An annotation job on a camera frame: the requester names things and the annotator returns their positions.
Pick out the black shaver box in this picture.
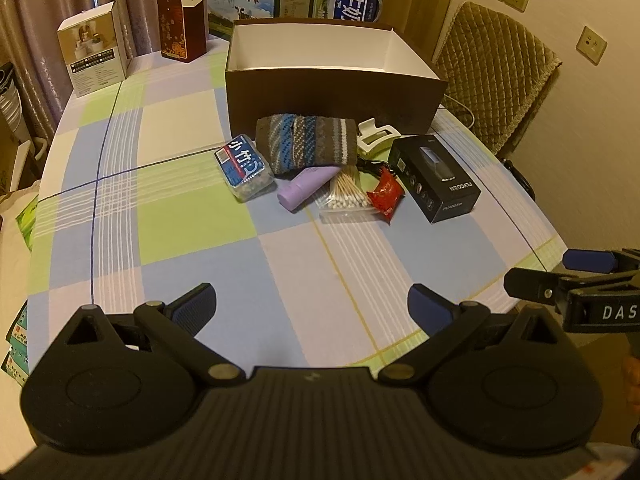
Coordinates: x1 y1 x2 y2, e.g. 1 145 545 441
387 134 480 223

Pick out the red snack packet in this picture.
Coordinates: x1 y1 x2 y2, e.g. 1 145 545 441
367 167 405 223

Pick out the bag of cotton swabs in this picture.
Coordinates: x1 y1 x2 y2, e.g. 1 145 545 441
316 166 375 223

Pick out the blue floss pick box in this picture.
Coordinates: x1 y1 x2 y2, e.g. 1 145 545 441
214 134 274 203

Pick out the white hair claw clip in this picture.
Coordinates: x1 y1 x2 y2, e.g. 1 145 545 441
357 118 401 159

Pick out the purple cosmetic tube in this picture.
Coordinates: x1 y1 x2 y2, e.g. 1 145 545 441
277 166 341 211

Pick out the striped knitted pouch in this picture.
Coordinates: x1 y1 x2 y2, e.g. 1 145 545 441
255 114 358 176

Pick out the person's right hand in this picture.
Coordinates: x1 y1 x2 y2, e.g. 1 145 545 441
622 356 640 414

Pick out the checked tablecloth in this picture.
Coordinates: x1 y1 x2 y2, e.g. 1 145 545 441
27 40 565 370

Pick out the quilted olive chair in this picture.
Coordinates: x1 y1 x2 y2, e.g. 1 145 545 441
435 1 562 157

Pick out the large brown cardboard box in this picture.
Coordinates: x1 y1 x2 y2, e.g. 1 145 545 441
226 18 447 136

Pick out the white product box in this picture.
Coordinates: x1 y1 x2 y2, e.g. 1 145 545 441
58 1 130 98

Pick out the pink curtain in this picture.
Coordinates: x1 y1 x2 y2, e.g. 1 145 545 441
1 0 160 140

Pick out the white cable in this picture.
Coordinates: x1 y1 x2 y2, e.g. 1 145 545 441
440 91 476 129

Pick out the single wall socket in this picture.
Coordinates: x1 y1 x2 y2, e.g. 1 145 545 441
576 26 608 65

